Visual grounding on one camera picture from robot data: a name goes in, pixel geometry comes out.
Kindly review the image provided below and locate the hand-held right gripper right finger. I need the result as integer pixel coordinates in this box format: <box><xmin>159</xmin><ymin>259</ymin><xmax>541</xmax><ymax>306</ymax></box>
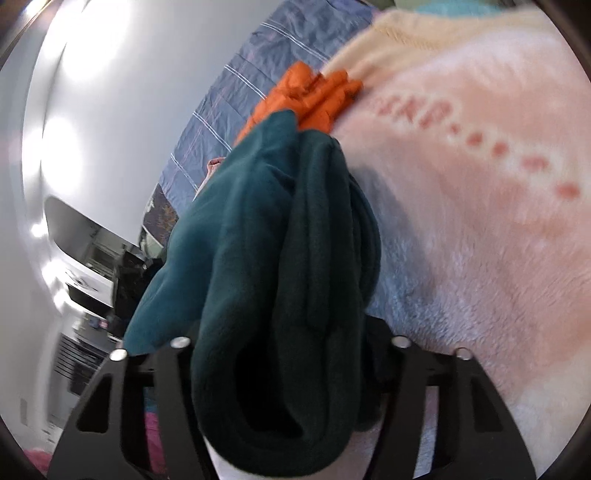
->
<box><xmin>355</xmin><ymin>316</ymin><xmax>539</xmax><ymax>480</ymax></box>

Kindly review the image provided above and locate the orange puffer jacket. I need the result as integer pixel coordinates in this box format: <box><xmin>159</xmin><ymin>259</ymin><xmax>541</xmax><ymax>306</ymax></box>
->
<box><xmin>233</xmin><ymin>62</ymin><xmax>363</xmax><ymax>146</ymax></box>

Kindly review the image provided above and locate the dark floral quilt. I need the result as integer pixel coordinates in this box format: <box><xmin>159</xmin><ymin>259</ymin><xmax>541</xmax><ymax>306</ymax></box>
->
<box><xmin>139</xmin><ymin>185</ymin><xmax>181</xmax><ymax>241</ymax></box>

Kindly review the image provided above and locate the dark counter cabinet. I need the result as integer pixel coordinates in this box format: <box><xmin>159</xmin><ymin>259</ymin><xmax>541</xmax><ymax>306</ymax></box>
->
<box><xmin>113</xmin><ymin>249</ymin><xmax>160</xmax><ymax>335</ymax></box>

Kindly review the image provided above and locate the teal fleece hoodie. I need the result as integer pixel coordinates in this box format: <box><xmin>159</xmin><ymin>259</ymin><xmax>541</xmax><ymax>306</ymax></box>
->
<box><xmin>122</xmin><ymin>111</ymin><xmax>384</xmax><ymax>467</ymax></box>

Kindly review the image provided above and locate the light blue cloth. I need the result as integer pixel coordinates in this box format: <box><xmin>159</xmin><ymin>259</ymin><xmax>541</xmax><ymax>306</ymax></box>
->
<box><xmin>416</xmin><ymin>0</ymin><xmax>504</xmax><ymax>17</ymax></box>

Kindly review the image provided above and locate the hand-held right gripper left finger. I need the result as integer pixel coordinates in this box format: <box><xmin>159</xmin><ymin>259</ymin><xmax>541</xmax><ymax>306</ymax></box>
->
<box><xmin>51</xmin><ymin>335</ymin><xmax>213</xmax><ymax>480</ymax></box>

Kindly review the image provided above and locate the blue plaid bedsheet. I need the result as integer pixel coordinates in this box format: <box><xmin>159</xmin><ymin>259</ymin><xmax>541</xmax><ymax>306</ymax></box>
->
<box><xmin>159</xmin><ymin>0</ymin><xmax>384</xmax><ymax>204</ymax></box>

